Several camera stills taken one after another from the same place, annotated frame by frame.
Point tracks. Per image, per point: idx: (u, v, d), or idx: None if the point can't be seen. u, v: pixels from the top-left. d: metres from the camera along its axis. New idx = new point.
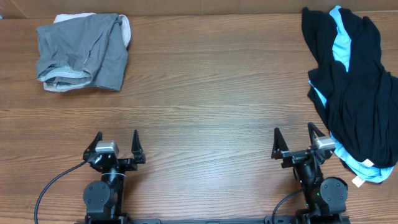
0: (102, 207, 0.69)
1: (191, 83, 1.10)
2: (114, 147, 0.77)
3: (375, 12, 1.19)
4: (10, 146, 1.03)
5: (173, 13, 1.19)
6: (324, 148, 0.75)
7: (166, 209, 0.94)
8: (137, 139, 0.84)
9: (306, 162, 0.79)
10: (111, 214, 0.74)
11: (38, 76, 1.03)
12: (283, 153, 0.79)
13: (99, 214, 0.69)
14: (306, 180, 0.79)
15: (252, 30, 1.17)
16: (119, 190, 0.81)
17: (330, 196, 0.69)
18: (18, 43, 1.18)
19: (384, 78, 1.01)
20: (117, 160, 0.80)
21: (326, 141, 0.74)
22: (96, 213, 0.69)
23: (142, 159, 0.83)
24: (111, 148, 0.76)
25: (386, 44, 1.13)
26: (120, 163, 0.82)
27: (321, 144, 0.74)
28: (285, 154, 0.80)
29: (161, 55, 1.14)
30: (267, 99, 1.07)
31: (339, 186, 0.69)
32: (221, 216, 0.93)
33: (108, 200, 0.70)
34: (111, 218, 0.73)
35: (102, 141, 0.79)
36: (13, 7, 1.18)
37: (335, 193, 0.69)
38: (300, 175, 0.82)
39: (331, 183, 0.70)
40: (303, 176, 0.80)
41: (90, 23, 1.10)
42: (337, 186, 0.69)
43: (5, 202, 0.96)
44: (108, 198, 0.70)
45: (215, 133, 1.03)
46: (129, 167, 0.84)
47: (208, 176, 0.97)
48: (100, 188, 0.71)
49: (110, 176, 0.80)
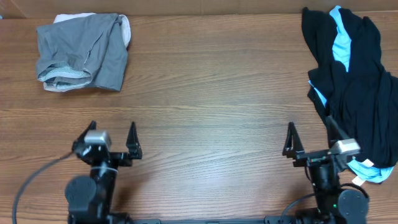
0: (87, 203, 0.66)
1: (191, 83, 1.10)
2: (105, 138, 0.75)
3: (375, 12, 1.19)
4: (10, 146, 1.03)
5: (172, 13, 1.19)
6: (346, 154, 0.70)
7: (166, 209, 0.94)
8: (133, 133, 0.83)
9: (323, 165, 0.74)
10: (99, 212, 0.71)
11: (38, 76, 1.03)
12: (297, 154, 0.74)
13: (86, 211, 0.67)
14: (320, 183, 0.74)
15: (252, 30, 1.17)
16: (109, 185, 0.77)
17: (349, 210, 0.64)
18: (18, 43, 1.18)
19: (384, 78, 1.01)
20: (108, 154, 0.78)
21: (348, 146, 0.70)
22: (80, 210, 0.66)
23: (137, 154, 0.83)
24: (102, 139, 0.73)
25: (385, 44, 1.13)
26: (112, 157, 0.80)
27: (343, 149, 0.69)
28: (300, 155, 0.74)
29: (162, 55, 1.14)
30: (267, 99, 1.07)
31: (360, 198, 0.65)
32: (221, 216, 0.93)
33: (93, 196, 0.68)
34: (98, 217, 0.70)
35: (92, 131, 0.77)
36: (13, 7, 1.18)
37: (355, 206, 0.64)
38: (313, 176, 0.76)
39: (352, 196, 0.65)
40: (318, 179, 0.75)
41: (90, 23, 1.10)
42: (359, 199, 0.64)
43: (4, 202, 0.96)
44: (93, 195, 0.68)
45: (215, 133, 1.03)
46: (121, 161, 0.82)
47: (208, 176, 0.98)
48: (85, 184, 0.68)
49: (100, 171, 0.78)
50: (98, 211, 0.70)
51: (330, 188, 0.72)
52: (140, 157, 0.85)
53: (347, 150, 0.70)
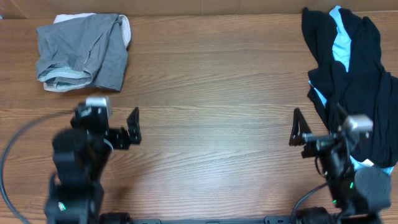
0: (73, 152, 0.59)
1: (191, 84, 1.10)
2: (107, 104, 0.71)
3: (374, 12, 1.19)
4: (9, 146, 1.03)
5: (173, 13, 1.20)
6: (359, 130, 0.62)
7: (166, 209, 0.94)
8: (135, 114, 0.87)
9: (334, 148, 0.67)
10: (84, 171, 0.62)
11: (38, 76, 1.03)
12: (306, 136, 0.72)
13: (71, 162, 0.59)
14: (334, 171, 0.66)
15: (252, 30, 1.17)
16: (97, 150, 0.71)
17: (369, 188, 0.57)
18: (18, 43, 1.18)
19: (384, 77, 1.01)
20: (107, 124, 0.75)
21: (361, 122, 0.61)
22: (67, 159, 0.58)
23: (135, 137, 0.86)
24: (104, 102, 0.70)
25: (385, 45, 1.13)
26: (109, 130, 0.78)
27: (355, 124, 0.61)
28: (309, 137, 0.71)
29: (162, 56, 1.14)
30: (267, 99, 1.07)
31: (380, 175, 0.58)
32: (221, 216, 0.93)
33: (83, 145, 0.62)
34: (84, 176, 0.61)
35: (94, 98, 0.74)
36: (13, 7, 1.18)
37: (375, 183, 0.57)
38: (326, 164, 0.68)
39: (369, 172, 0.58)
40: (331, 166, 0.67)
41: (90, 24, 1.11)
42: (377, 175, 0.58)
43: (4, 202, 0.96)
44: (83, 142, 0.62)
45: (215, 133, 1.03)
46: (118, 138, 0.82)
47: (208, 176, 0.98)
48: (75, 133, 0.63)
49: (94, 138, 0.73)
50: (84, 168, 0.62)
51: (343, 174, 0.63)
52: (138, 142, 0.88)
53: (359, 127, 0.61)
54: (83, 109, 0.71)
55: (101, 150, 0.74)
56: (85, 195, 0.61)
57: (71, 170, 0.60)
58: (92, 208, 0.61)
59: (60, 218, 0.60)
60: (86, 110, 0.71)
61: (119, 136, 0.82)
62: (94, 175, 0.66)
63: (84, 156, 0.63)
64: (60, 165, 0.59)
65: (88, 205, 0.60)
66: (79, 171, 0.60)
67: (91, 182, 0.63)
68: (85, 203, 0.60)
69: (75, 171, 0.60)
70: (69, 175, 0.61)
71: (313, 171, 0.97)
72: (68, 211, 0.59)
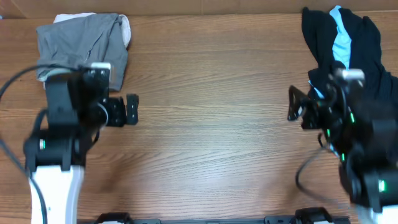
0: (67, 82, 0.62)
1: (191, 83, 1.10)
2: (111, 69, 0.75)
3: (375, 12, 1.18)
4: (9, 146, 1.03)
5: (173, 13, 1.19)
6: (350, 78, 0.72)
7: (166, 209, 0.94)
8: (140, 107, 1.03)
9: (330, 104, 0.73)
10: (76, 107, 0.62)
11: (38, 76, 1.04)
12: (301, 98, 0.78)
13: (64, 90, 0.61)
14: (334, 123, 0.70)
15: (252, 30, 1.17)
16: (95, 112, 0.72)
17: (370, 115, 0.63)
18: (18, 43, 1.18)
19: (384, 78, 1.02)
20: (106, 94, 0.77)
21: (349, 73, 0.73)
22: (59, 86, 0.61)
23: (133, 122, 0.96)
24: (108, 65, 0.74)
25: (385, 44, 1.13)
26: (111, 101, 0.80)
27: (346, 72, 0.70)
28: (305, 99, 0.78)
29: (162, 55, 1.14)
30: (267, 99, 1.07)
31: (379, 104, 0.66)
32: (221, 216, 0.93)
33: (78, 79, 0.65)
34: (73, 109, 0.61)
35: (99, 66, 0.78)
36: (13, 7, 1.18)
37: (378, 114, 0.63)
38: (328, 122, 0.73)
39: (369, 105, 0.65)
40: (328, 121, 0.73)
41: (90, 24, 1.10)
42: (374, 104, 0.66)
43: (5, 201, 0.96)
44: (78, 78, 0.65)
45: (215, 133, 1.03)
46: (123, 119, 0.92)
47: (208, 177, 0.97)
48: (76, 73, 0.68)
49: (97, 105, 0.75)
50: (75, 104, 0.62)
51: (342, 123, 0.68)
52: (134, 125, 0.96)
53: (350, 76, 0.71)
54: (92, 71, 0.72)
55: (101, 114, 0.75)
56: (71, 132, 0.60)
57: (61, 101, 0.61)
58: (76, 147, 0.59)
59: (40, 154, 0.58)
60: (92, 71, 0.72)
61: (116, 107, 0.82)
62: (88, 122, 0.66)
63: (79, 94, 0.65)
64: (52, 97, 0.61)
65: (71, 144, 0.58)
66: (69, 104, 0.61)
67: (81, 122, 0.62)
68: (68, 138, 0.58)
69: (66, 103, 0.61)
70: (59, 109, 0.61)
71: (313, 171, 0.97)
72: (50, 147, 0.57)
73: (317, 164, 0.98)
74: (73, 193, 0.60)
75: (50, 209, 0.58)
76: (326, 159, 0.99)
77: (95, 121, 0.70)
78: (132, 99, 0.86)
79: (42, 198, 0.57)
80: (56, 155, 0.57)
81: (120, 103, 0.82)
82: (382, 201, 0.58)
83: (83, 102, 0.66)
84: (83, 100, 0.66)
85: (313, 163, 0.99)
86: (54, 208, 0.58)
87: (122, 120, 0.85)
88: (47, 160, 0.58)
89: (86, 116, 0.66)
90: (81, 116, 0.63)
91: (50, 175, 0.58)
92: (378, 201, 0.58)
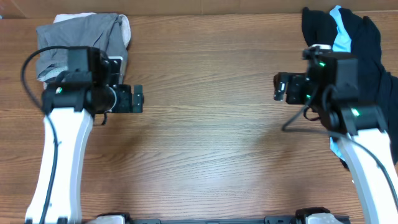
0: (87, 49, 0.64)
1: (191, 83, 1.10)
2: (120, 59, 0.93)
3: (375, 12, 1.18)
4: (9, 146, 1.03)
5: (172, 13, 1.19)
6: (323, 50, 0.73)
7: (166, 209, 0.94)
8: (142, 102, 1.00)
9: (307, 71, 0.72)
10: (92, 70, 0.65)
11: (38, 76, 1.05)
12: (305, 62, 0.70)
13: (83, 56, 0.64)
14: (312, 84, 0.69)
15: (252, 30, 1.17)
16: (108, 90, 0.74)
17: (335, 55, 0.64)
18: (18, 43, 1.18)
19: (384, 78, 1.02)
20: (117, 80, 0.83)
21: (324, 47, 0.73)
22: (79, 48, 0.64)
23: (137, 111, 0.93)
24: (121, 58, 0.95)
25: (385, 44, 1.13)
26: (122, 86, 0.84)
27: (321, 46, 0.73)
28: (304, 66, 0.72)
29: (162, 55, 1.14)
30: (267, 99, 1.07)
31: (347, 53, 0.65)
32: (221, 216, 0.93)
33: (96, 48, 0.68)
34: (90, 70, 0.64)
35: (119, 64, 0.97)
36: (13, 7, 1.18)
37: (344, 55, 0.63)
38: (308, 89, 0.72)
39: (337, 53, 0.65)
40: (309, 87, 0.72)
41: (89, 23, 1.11)
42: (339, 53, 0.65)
43: (5, 201, 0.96)
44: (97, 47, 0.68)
45: (215, 133, 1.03)
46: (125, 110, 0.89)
47: (208, 177, 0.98)
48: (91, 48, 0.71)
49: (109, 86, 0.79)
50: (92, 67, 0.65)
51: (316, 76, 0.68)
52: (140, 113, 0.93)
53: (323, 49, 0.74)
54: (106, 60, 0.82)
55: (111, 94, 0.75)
56: (83, 86, 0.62)
57: (79, 64, 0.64)
58: (88, 98, 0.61)
59: (56, 100, 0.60)
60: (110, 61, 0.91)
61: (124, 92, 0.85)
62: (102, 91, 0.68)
63: (97, 63, 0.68)
64: (71, 60, 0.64)
65: (83, 94, 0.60)
66: (87, 67, 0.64)
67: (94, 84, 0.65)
68: (81, 89, 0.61)
69: (83, 66, 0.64)
70: (76, 71, 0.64)
71: (313, 171, 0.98)
72: (64, 94, 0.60)
73: (317, 164, 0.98)
74: (82, 132, 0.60)
75: (61, 143, 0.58)
76: (326, 159, 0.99)
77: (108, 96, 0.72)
78: (138, 89, 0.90)
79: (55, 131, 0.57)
80: (68, 102, 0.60)
81: (128, 88, 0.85)
82: (359, 126, 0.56)
83: (99, 71, 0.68)
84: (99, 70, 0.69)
85: (312, 163, 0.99)
86: (65, 140, 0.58)
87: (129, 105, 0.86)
88: (61, 107, 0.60)
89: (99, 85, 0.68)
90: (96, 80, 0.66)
91: (63, 114, 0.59)
92: (352, 126, 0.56)
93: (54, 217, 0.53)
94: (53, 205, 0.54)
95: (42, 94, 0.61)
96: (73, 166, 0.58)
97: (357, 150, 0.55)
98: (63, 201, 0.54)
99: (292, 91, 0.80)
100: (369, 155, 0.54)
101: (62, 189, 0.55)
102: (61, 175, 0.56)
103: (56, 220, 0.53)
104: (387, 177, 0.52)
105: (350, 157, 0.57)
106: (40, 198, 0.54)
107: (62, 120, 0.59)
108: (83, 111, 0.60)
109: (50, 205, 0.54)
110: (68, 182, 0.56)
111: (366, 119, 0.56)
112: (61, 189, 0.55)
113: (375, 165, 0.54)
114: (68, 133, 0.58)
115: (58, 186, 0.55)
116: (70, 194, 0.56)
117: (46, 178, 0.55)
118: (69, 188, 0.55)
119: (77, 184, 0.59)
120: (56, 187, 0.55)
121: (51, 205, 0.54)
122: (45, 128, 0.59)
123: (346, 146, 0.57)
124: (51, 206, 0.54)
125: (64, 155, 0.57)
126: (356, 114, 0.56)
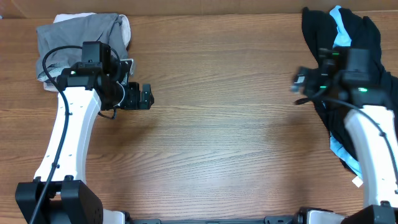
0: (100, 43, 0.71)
1: (191, 83, 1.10)
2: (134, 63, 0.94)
3: (375, 12, 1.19)
4: (10, 146, 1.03)
5: (173, 13, 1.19)
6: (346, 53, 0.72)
7: (166, 209, 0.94)
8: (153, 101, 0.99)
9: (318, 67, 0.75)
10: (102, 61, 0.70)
11: (38, 76, 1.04)
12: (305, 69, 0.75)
13: (96, 48, 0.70)
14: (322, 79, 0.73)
15: (252, 30, 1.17)
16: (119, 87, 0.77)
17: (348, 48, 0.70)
18: (18, 43, 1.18)
19: (384, 78, 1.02)
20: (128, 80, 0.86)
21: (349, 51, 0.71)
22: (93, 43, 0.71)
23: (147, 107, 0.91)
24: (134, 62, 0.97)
25: (385, 44, 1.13)
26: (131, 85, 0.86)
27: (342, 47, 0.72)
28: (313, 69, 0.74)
29: (162, 55, 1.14)
30: (267, 99, 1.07)
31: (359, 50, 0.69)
32: (221, 216, 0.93)
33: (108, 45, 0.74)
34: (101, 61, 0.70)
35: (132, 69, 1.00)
36: (13, 7, 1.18)
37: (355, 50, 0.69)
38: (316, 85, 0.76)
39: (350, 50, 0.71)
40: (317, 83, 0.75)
41: (89, 23, 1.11)
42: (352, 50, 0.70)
43: (5, 201, 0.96)
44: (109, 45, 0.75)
45: (215, 133, 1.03)
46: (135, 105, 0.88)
47: (208, 176, 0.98)
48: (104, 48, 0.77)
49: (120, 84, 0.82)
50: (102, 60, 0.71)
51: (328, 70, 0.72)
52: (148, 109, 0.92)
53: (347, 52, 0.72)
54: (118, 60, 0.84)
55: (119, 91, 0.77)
56: (94, 70, 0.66)
57: (92, 55, 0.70)
58: (99, 81, 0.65)
59: (70, 81, 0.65)
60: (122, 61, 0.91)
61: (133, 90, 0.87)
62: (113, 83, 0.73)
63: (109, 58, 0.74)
64: (85, 53, 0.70)
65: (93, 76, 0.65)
66: (99, 58, 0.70)
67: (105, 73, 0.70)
68: (93, 72, 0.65)
69: (96, 57, 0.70)
70: (89, 61, 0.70)
71: (313, 171, 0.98)
72: (78, 76, 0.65)
73: (317, 164, 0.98)
74: (92, 106, 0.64)
75: (71, 114, 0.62)
76: (326, 159, 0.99)
77: (117, 91, 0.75)
78: (147, 88, 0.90)
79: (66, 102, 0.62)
80: (80, 83, 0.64)
81: (136, 86, 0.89)
82: (365, 102, 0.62)
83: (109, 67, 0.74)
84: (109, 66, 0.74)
85: (312, 163, 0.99)
86: (76, 112, 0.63)
87: (136, 101, 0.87)
88: (74, 87, 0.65)
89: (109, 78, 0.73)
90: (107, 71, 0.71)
91: (74, 90, 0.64)
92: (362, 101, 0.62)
93: (60, 177, 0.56)
94: (60, 167, 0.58)
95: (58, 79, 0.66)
96: (81, 135, 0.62)
97: (361, 119, 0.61)
98: (69, 163, 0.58)
99: (310, 85, 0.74)
100: (372, 124, 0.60)
101: (70, 154, 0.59)
102: (69, 142, 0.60)
103: (63, 179, 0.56)
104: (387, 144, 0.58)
105: (353, 126, 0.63)
106: (50, 160, 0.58)
107: (73, 94, 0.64)
108: (94, 89, 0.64)
109: (57, 167, 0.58)
110: (76, 148, 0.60)
111: (374, 96, 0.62)
112: (69, 154, 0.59)
113: (379, 136, 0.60)
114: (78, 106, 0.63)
115: (67, 147, 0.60)
116: (77, 160, 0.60)
117: (56, 144, 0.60)
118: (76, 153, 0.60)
119: (84, 154, 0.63)
120: (64, 151, 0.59)
121: (58, 168, 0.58)
122: (59, 102, 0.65)
123: (351, 117, 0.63)
124: (59, 168, 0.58)
125: (74, 125, 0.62)
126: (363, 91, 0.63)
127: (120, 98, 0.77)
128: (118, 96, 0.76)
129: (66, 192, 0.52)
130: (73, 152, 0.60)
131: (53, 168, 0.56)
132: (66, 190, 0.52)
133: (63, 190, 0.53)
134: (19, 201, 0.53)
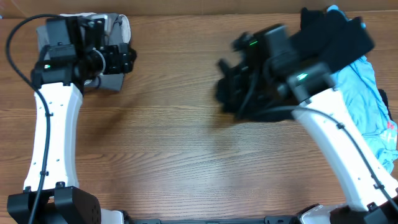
0: (65, 20, 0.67)
1: (191, 83, 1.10)
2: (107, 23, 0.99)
3: (375, 12, 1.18)
4: (10, 146, 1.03)
5: (173, 13, 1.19)
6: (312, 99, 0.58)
7: (166, 209, 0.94)
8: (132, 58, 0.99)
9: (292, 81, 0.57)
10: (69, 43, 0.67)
11: None
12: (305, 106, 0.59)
13: (63, 27, 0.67)
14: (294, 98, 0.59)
15: (253, 30, 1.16)
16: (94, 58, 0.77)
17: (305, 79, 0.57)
18: (18, 43, 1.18)
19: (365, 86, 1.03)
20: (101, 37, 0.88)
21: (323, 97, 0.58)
22: (56, 22, 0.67)
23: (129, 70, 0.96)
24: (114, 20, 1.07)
25: (386, 45, 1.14)
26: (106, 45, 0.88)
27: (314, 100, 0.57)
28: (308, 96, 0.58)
29: (162, 55, 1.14)
30: None
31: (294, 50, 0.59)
32: (221, 216, 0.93)
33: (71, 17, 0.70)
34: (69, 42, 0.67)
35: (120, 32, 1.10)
36: (13, 7, 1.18)
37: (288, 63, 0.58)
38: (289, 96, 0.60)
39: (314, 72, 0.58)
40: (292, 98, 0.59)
41: None
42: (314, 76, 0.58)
43: (5, 201, 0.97)
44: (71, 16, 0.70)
45: (216, 133, 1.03)
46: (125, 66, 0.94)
47: (208, 176, 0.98)
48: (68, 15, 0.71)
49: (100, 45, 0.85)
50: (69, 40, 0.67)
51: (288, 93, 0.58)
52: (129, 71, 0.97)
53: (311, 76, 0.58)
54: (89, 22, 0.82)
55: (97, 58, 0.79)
56: (70, 61, 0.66)
57: (60, 37, 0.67)
58: (76, 72, 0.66)
59: (45, 76, 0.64)
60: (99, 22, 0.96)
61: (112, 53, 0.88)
62: (88, 56, 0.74)
63: (78, 32, 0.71)
64: (51, 33, 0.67)
65: (69, 66, 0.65)
66: (68, 40, 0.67)
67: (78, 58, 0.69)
68: (69, 65, 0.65)
69: (64, 38, 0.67)
70: (58, 44, 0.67)
71: (313, 171, 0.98)
72: (54, 70, 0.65)
73: (316, 164, 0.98)
74: (72, 104, 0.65)
75: (52, 114, 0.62)
76: None
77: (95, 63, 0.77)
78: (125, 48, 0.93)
79: (45, 105, 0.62)
80: (56, 78, 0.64)
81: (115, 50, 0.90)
82: (309, 87, 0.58)
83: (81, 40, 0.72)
84: (80, 38, 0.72)
85: (312, 163, 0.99)
86: (57, 113, 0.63)
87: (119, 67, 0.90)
88: (50, 83, 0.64)
89: (83, 53, 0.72)
90: (79, 51, 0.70)
91: (53, 88, 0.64)
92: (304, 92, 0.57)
93: (51, 185, 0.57)
94: (50, 174, 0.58)
95: (32, 73, 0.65)
96: (66, 137, 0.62)
97: (316, 117, 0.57)
98: (58, 168, 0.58)
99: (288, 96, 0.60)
100: (325, 118, 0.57)
101: (58, 159, 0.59)
102: (56, 146, 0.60)
103: (54, 186, 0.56)
104: (349, 137, 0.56)
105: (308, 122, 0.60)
106: (37, 167, 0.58)
107: (52, 94, 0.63)
108: (72, 84, 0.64)
109: (46, 175, 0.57)
110: (63, 152, 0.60)
111: (311, 83, 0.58)
112: (56, 158, 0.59)
113: (336, 127, 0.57)
114: (58, 107, 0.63)
115: (54, 152, 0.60)
116: (66, 163, 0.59)
117: (42, 151, 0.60)
118: (63, 157, 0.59)
119: (72, 155, 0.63)
120: (52, 157, 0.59)
121: (48, 175, 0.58)
122: (37, 103, 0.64)
123: (304, 116, 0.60)
124: (48, 175, 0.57)
125: (58, 129, 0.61)
126: (301, 78, 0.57)
127: (100, 66, 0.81)
128: (98, 64, 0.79)
129: (60, 199, 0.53)
130: (60, 157, 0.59)
131: (43, 177, 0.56)
132: (60, 197, 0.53)
133: (57, 197, 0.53)
134: (12, 212, 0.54)
